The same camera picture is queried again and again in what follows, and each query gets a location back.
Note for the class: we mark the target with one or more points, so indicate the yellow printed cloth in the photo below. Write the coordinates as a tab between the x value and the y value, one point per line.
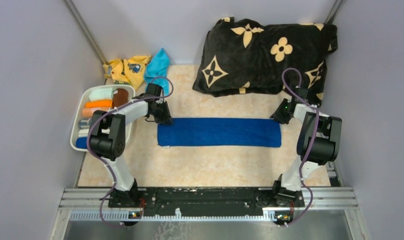
127	71

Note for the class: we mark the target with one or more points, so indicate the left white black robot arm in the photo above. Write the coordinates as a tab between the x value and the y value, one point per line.
107	137

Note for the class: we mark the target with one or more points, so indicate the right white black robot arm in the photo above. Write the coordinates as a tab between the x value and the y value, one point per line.
318	143

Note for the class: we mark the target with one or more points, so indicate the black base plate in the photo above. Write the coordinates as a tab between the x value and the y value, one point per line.
204	201

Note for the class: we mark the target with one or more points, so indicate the brown towel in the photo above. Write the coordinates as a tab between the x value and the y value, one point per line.
119	97

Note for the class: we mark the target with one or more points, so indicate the black blanket with beige flowers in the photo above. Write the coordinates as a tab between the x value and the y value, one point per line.
244	56

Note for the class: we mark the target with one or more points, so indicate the mint green rolled towel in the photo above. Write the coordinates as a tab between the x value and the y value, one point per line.
98	94

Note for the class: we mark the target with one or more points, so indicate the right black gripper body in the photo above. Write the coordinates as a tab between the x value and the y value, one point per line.
281	114

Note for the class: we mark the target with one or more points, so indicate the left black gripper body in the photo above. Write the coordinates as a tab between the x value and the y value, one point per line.
161	114

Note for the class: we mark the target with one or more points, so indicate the light blue towel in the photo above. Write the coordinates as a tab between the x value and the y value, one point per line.
156	70

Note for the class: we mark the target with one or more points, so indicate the white plastic basket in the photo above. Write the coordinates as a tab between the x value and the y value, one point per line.
84	99

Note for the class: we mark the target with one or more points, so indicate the salmon rolled towel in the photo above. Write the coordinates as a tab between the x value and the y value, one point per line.
88	112

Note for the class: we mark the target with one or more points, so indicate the dark blue towel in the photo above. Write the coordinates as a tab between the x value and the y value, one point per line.
220	131

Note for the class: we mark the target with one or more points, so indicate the aluminium frame rail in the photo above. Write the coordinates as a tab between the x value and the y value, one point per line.
329	213

